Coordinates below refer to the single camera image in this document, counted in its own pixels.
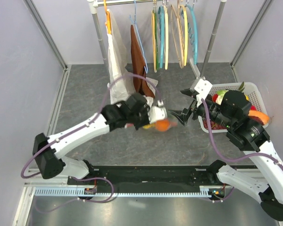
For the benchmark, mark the red grapes bunch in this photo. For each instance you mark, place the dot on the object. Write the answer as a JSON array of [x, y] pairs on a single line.
[[214, 125]]

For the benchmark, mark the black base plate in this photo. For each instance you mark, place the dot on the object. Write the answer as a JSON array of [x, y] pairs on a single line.
[[136, 179]]

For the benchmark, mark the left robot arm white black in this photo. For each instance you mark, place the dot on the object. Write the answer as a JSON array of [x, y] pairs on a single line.
[[51, 151]]

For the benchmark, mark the white plastic food basket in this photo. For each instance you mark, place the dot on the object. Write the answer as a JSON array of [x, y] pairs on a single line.
[[250, 89]]

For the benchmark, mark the light blue wire hanger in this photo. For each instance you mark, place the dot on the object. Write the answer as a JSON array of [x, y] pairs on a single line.
[[134, 22]]

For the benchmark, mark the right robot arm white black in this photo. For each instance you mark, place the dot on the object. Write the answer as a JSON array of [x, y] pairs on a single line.
[[249, 136]]

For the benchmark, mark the green hanger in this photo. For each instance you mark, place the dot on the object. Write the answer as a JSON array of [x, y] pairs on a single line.
[[156, 40]]

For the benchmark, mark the teal plastic hanger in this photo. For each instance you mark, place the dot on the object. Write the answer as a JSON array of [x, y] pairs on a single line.
[[161, 19]]

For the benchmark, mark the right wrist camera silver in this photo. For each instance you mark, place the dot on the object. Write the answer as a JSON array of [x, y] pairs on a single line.
[[202, 87]]

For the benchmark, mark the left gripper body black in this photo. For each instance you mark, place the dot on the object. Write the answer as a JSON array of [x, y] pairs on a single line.
[[140, 119]]

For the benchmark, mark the papaya slice orange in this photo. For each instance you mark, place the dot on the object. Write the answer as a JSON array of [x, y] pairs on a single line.
[[259, 117]]

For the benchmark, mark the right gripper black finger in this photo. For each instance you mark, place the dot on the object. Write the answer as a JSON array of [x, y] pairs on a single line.
[[188, 92], [179, 115]]

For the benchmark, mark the cream wooden hanger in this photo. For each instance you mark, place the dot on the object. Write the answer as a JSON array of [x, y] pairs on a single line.
[[166, 37]]

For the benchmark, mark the orange fruit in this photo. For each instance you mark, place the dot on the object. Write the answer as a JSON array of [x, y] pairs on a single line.
[[162, 125]]

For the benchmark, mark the yellow slotted hanger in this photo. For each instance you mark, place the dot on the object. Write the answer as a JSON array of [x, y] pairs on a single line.
[[182, 23]]

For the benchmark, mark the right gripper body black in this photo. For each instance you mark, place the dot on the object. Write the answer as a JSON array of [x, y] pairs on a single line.
[[211, 107]]

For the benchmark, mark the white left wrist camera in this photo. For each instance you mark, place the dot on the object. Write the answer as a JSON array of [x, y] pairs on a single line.
[[157, 112]]

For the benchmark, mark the orange hanger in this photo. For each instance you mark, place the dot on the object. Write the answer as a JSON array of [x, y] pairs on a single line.
[[108, 19]]

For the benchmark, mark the red pepper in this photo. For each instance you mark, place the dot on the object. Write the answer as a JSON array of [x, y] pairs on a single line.
[[253, 108]]

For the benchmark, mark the brown cloth on hanger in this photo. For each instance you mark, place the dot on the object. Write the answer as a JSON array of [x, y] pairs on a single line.
[[138, 65]]

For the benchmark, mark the yellow wooden hanger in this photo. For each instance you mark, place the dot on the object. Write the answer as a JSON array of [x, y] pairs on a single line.
[[153, 36]]

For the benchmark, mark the clear zip top bag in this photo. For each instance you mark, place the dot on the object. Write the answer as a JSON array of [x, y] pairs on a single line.
[[173, 121]]

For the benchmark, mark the white cloth on hanger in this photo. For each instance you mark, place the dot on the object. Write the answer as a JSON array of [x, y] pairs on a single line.
[[117, 62]]

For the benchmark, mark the yellow lemon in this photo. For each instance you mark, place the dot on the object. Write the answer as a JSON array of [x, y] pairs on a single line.
[[149, 126]]

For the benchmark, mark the grey clothes rack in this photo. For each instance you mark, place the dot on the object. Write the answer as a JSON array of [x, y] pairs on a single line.
[[93, 4]]

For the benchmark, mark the cauliflower with green leaves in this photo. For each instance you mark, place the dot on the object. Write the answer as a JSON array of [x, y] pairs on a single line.
[[218, 97]]

